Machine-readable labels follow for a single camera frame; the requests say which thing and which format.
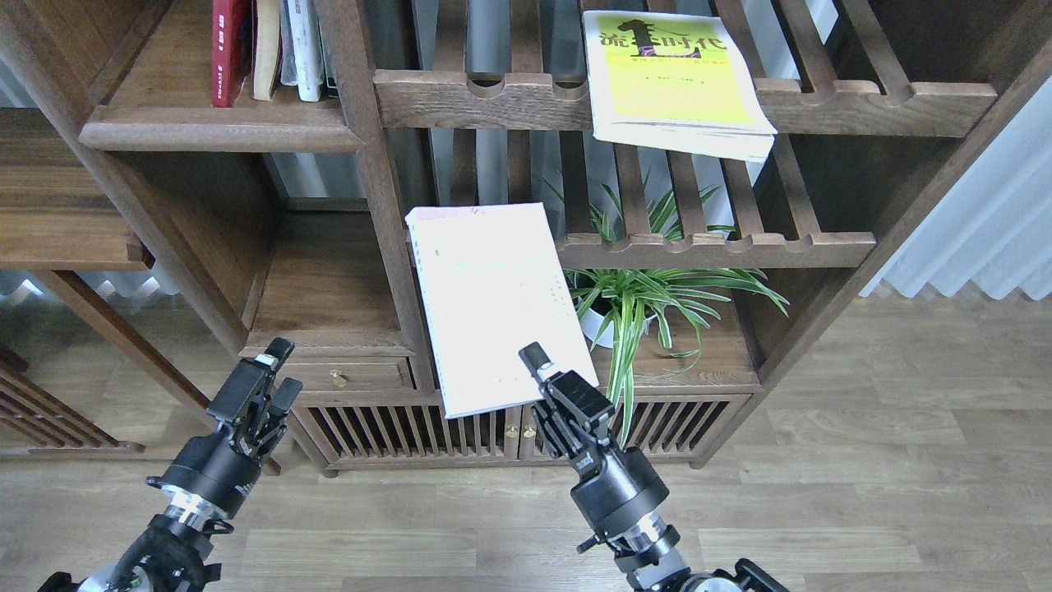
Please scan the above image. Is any pale purple book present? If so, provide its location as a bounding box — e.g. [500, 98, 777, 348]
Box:
[405, 203, 600, 419]

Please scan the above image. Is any dark wooden bookshelf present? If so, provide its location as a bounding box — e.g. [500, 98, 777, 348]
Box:
[2, 1, 1050, 475]

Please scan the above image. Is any brass drawer knob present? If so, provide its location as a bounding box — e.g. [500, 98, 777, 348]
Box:
[330, 368, 348, 387]

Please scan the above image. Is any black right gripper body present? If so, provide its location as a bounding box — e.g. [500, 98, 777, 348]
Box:
[533, 370, 668, 540]

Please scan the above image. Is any red cover book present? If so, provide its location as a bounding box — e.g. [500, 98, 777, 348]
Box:
[210, 0, 252, 108]

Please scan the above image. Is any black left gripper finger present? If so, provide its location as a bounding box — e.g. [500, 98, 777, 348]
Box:
[255, 336, 294, 373]
[270, 377, 303, 417]

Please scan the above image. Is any yellow cover book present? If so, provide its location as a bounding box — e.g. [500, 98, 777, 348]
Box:
[582, 11, 777, 162]

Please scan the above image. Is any white curtain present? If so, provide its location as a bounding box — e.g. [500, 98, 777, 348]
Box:
[861, 81, 1051, 300]

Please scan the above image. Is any green spider plant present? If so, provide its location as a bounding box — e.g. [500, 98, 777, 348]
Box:
[542, 169, 791, 447]

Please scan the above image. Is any green spine upright book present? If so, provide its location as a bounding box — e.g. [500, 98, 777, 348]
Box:
[321, 46, 339, 98]

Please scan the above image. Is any wooden side shelf unit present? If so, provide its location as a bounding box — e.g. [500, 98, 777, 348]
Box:
[2, 108, 234, 469]

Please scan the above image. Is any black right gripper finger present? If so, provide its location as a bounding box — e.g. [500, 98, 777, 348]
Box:
[519, 342, 565, 387]

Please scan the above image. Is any white plant pot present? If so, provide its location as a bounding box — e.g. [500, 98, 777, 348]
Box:
[574, 295, 658, 349]

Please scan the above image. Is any tan spine upright book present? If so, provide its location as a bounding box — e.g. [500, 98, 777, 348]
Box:
[251, 1, 284, 101]

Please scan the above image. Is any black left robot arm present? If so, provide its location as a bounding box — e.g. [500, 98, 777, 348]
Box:
[42, 338, 302, 591]

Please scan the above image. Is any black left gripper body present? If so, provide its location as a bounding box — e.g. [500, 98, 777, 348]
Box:
[168, 358, 287, 520]

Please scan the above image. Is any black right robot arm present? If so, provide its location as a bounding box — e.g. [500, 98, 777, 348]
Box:
[519, 342, 786, 591]

